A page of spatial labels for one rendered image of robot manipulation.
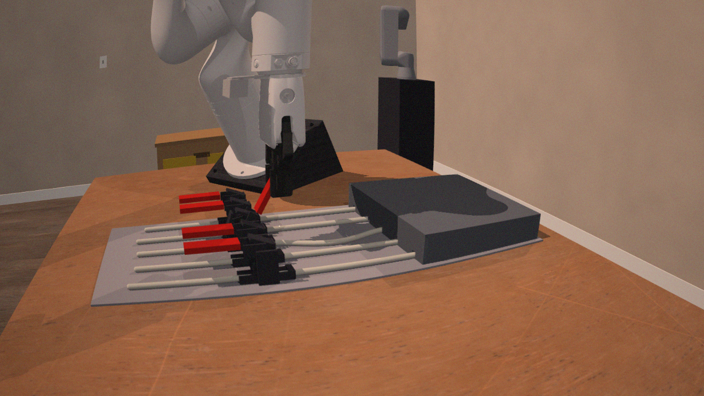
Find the red lever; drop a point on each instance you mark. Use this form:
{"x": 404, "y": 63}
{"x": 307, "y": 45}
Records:
{"x": 210, "y": 206}
{"x": 231, "y": 244}
{"x": 259, "y": 207}
{"x": 217, "y": 230}
{"x": 208, "y": 196}

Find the white vertical rod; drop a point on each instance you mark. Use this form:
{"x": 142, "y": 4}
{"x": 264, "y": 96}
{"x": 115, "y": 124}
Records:
{"x": 287, "y": 256}
{"x": 269, "y": 229}
{"x": 278, "y": 242}
{"x": 262, "y": 218}

